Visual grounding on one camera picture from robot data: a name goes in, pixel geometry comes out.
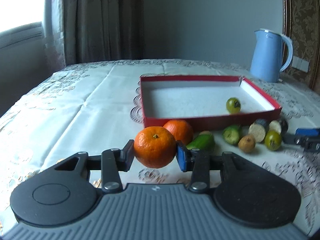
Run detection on grey window sill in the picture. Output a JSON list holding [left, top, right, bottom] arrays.
[[0, 21, 43, 50]]

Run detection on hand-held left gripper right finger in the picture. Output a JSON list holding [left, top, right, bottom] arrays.
[[176, 141, 260, 193]]

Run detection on green cucumber piece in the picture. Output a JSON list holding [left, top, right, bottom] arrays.
[[185, 133, 215, 152], [222, 124, 242, 145]]

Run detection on red cardboard box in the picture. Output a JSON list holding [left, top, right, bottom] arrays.
[[139, 75, 282, 130]]

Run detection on deep orange mandarin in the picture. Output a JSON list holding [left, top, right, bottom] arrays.
[[163, 119, 194, 145]]

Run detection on green tomato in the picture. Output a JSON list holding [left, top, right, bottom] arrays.
[[226, 97, 242, 114], [264, 130, 282, 151]]

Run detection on light blue electric kettle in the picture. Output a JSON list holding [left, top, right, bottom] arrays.
[[250, 28, 293, 83]]

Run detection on large light orange mandarin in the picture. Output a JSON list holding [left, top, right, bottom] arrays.
[[134, 126, 177, 169]]

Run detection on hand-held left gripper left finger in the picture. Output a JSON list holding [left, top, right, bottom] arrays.
[[54, 139, 135, 193]]

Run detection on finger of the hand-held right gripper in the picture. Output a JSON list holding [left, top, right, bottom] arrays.
[[282, 133, 320, 153], [296, 128, 320, 138]]

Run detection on brown curtain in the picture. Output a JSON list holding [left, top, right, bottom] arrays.
[[62, 0, 144, 66]]

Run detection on white wall switch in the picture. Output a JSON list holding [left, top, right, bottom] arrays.
[[292, 56, 310, 72]]

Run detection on white floral tablecloth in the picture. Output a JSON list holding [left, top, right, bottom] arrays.
[[0, 59, 320, 240]]

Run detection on purple eggplant piece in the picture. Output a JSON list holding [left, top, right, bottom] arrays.
[[269, 118, 288, 135], [248, 119, 269, 143]]

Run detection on sheer white curtain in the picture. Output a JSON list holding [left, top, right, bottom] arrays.
[[44, 0, 66, 71]]

